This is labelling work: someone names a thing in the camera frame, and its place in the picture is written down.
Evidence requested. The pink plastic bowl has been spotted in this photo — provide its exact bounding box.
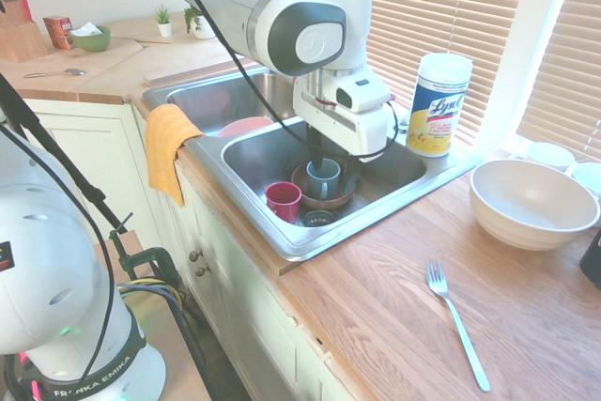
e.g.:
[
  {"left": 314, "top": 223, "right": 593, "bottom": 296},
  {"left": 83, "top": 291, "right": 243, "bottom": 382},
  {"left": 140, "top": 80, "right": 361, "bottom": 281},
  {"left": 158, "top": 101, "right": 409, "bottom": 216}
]
[{"left": 216, "top": 116, "right": 276, "bottom": 140}]

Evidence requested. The orange cardboard box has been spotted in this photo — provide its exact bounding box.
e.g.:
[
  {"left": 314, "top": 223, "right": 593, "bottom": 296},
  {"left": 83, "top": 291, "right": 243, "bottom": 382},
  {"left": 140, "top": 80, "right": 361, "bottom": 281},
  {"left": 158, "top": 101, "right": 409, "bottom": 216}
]
[{"left": 42, "top": 15, "right": 75, "bottom": 51}]

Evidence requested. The stainless steel double sink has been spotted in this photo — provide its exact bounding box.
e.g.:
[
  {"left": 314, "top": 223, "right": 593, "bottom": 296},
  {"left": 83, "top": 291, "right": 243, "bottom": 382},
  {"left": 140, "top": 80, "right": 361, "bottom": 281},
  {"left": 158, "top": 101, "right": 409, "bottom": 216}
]
[{"left": 142, "top": 65, "right": 485, "bottom": 264}]

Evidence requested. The silver metal spoon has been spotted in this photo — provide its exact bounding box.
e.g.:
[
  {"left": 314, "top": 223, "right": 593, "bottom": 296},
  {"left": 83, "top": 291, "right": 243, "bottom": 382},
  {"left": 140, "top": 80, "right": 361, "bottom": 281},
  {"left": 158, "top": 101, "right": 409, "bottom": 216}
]
[{"left": 23, "top": 67, "right": 88, "bottom": 80}]

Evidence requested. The white kitchen cabinet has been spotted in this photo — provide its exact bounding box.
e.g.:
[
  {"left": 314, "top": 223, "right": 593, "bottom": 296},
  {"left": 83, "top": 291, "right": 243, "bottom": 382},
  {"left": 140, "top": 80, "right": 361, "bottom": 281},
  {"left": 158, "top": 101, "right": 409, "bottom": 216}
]
[{"left": 18, "top": 98, "right": 362, "bottom": 401}]

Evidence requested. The white faceted cup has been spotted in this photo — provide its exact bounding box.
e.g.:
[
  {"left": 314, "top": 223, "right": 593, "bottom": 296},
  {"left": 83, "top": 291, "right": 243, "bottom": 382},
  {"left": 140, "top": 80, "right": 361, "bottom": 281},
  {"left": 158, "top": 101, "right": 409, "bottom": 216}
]
[{"left": 525, "top": 141, "right": 575, "bottom": 173}]

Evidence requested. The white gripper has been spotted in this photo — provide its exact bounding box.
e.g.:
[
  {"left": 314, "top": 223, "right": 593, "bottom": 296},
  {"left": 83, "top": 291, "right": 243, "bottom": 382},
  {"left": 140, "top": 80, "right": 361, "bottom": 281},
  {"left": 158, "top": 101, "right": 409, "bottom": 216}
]
[{"left": 293, "top": 85, "right": 400, "bottom": 193}]

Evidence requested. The large beige bowl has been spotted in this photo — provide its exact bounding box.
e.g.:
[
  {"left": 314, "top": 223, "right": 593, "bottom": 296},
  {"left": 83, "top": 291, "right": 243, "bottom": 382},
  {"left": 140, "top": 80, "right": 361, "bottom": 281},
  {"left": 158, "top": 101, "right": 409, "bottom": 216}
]
[{"left": 469, "top": 159, "right": 601, "bottom": 253}]

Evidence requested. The trailing potted plant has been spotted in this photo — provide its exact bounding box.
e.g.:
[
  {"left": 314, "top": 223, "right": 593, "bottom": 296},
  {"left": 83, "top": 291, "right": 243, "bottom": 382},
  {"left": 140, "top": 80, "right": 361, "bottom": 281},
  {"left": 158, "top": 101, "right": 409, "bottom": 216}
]
[{"left": 183, "top": 5, "right": 217, "bottom": 40}]

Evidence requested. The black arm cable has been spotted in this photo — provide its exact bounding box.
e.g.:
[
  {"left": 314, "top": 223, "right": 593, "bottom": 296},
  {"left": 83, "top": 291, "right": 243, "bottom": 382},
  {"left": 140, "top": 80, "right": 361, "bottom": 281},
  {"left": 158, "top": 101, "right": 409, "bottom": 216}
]
[{"left": 157, "top": 0, "right": 401, "bottom": 159}]

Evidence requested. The green metal clamp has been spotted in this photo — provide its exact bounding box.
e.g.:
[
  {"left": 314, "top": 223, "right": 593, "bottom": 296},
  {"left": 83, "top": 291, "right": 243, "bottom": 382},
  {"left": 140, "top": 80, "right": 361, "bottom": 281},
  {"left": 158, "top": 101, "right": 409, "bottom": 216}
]
[{"left": 108, "top": 212, "right": 182, "bottom": 290}]

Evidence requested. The brown wooden bowl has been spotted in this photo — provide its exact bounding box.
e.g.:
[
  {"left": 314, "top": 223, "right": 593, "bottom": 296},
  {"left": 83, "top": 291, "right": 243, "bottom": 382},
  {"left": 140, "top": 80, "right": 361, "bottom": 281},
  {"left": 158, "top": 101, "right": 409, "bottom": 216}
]
[{"left": 290, "top": 161, "right": 358, "bottom": 210}]

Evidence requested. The black stand pole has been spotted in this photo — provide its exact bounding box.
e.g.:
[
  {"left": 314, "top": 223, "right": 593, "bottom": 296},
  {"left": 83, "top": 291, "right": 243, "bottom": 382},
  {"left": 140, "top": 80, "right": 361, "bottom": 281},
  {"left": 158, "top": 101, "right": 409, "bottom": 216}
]
[{"left": 0, "top": 71, "right": 129, "bottom": 234}]

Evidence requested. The grey mug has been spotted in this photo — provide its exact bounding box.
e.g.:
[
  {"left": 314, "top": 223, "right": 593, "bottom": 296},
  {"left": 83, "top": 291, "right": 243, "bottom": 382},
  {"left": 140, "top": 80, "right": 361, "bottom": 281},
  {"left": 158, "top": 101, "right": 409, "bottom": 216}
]
[{"left": 305, "top": 159, "right": 343, "bottom": 201}]

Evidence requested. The coloured wire bundle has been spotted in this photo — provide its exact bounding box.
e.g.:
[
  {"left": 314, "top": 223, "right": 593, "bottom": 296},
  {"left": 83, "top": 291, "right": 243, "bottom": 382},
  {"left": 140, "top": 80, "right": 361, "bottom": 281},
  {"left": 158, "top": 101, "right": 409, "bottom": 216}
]
[{"left": 116, "top": 277, "right": 222, "bottom": 401}]

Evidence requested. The white crumpled paper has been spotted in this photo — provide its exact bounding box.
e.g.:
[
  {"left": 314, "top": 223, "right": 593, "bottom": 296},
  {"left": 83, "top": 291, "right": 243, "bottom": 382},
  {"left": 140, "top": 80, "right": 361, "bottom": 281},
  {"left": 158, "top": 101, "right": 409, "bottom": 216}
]
[{"left": 69, "top": 23, "right": 103, "bottom": 39}]

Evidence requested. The red cup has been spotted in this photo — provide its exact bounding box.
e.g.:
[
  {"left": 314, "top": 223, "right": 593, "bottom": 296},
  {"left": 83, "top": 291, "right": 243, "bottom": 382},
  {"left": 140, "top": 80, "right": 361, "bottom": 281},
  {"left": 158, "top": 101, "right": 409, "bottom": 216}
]
[{"left": 264, "top": 181, "right": 303, "bottom": 224}]

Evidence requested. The metal sink drain strainer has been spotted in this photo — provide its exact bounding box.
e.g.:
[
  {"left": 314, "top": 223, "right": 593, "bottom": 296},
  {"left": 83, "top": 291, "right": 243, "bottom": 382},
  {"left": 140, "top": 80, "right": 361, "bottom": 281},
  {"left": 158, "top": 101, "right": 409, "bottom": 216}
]
[{"left": 298, "top": 208, "right": 342, "bottom": 229}]

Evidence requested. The Lysol wipes canister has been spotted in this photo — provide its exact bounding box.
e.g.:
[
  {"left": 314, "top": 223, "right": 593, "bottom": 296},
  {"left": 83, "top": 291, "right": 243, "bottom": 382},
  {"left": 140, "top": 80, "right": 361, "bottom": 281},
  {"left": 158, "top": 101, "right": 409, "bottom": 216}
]
[{"left": 406, "top": 52, "right": 474, "bottom": 159}]

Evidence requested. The wooden window blind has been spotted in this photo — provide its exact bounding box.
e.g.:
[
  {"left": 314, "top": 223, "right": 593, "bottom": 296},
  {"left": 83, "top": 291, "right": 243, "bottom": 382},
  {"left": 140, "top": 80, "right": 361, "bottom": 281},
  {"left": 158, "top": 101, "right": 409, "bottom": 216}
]
[
  {"left": 516, "top": 0, "right": 601, "bottom": 163},
  {"left": 241, "top": 0, "right": 536, "bottom": 148}
]

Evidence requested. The orange cloth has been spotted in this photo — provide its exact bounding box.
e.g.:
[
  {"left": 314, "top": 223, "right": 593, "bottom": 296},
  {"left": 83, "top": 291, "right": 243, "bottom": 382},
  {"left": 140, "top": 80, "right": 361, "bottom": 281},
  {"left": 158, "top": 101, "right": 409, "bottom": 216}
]
[{"left": 145, "top": 103, "right": 206, "bottom": 208}]

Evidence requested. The wooden knife block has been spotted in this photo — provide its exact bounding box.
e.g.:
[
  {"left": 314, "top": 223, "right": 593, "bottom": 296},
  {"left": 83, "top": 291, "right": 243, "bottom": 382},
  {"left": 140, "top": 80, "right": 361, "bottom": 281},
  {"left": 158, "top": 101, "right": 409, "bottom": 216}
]
[{"left": 0, "top": 0, "right": 50, "bottom": 63}]

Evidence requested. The small potted plant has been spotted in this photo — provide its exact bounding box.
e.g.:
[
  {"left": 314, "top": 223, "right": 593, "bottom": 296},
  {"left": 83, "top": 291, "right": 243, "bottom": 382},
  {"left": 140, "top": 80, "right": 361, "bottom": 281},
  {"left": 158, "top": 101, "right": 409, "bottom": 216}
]
[{"left": 153, "top": 4, "right": 174, "bottom": 39}]

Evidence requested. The black mug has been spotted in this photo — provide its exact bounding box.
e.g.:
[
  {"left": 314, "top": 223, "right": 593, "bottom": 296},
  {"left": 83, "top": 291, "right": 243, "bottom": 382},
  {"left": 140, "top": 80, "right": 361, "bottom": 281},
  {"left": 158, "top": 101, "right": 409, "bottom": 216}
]
[{"left": 579, "top": 226, "right": 601, "bottom": 290}]

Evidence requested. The white round cup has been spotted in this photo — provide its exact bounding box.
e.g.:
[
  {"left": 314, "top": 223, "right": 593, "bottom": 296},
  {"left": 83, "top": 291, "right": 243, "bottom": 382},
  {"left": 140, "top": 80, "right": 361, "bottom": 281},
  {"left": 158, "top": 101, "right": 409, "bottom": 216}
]
[{"left": 569, "top": 161, "right": 601, "bottom": 201}]

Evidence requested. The green bowl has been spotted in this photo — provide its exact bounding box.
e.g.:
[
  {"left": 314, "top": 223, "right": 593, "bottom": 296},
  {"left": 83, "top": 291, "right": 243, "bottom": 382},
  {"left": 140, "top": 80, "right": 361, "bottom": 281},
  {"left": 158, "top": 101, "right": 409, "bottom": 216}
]
[{"left": 69, "top": 25, "right": 113, "bottom": 54}]

